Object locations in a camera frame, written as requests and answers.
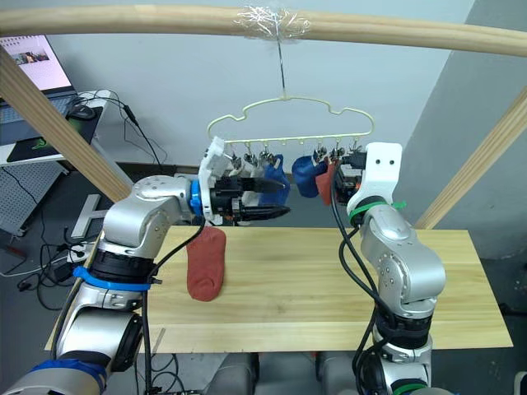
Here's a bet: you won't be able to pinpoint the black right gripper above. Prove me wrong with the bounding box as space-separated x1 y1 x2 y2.
333 151 368 204

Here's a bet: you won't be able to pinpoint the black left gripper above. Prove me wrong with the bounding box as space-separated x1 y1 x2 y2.
210 174 292 224

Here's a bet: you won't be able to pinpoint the red sock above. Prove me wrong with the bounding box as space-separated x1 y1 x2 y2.
185 227 228 304
315 161 338 207

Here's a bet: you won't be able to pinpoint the pale yellow clip hanger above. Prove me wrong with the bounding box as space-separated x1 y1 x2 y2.
206 95 375 154

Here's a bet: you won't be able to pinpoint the blue sock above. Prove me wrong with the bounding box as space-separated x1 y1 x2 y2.
291 156 320 198
259 154 291 207

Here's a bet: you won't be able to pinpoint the green zip tie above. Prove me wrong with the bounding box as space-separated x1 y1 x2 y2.
347 198 408 220

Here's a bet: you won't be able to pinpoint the white sock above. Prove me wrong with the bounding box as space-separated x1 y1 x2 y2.
240 160 265 207

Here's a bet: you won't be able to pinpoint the clear tape wrap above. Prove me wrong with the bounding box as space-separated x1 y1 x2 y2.
231 5 312 43

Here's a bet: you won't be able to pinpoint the blue zip tie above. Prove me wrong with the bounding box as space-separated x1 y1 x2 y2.
72 265 162 291

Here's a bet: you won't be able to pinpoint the white desk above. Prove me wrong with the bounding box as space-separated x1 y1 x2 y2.
0 89 119 174

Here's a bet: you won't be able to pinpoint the black computer mouse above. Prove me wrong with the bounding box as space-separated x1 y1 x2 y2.
67 104 96 121

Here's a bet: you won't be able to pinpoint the black green mouse pad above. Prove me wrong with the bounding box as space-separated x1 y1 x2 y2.
5 105 105 164

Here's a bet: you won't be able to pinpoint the grey perforated panel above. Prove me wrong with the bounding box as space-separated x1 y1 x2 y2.
0 160 69 238

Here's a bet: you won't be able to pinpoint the open laptop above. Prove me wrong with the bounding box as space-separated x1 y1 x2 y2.
0 34 80 146

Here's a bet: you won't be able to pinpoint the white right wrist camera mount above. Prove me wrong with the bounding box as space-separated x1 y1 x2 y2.
347 142 403 209

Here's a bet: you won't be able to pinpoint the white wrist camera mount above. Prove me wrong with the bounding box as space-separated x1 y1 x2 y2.
197 137 231 227
347 142 403 209

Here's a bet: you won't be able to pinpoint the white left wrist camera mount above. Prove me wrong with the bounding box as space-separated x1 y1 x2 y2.
197 137 231 227

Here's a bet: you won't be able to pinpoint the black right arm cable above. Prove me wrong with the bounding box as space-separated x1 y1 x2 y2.
327 160 382 395

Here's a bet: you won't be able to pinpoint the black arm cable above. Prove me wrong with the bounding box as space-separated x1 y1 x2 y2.
141 220 207 395
327 160 382 395

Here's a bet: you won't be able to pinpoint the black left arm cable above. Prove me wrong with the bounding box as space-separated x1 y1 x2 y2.
141 220 207 395

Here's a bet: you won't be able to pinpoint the wooden slanted frame post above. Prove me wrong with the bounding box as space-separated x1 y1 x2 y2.
0 44 135 203
413 85 527 231

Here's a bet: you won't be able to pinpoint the metal wire hanger hook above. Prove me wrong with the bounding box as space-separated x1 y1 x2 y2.
276 34 288 100

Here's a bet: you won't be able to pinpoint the black desk cable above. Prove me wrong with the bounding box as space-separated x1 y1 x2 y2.
72 87 169 175

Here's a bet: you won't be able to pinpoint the grey H-shaped bracket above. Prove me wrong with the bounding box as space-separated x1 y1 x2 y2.
70 193 109 240

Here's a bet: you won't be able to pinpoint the wooden horizontal frame bar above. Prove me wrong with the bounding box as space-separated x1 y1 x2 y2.
0 3 527 58

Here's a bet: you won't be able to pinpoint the tangled black floor cables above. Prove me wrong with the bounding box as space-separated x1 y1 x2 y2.
0 205 100 312

